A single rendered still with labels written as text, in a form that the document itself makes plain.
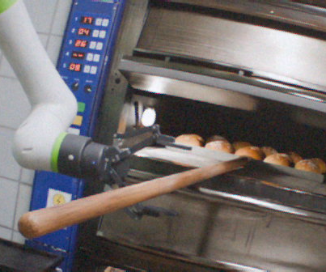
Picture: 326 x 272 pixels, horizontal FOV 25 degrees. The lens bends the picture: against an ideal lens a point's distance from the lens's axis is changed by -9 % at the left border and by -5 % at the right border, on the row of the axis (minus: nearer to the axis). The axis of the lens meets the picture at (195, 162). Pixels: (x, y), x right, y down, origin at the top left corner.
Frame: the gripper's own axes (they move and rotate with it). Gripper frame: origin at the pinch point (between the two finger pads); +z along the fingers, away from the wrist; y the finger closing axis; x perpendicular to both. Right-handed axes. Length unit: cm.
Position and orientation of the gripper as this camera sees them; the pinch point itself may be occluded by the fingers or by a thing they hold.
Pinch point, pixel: (178, 180)
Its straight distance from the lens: 158.7
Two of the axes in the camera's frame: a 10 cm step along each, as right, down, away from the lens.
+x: -2.0, 0.4, -9.8
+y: -2.0, 9.8, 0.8
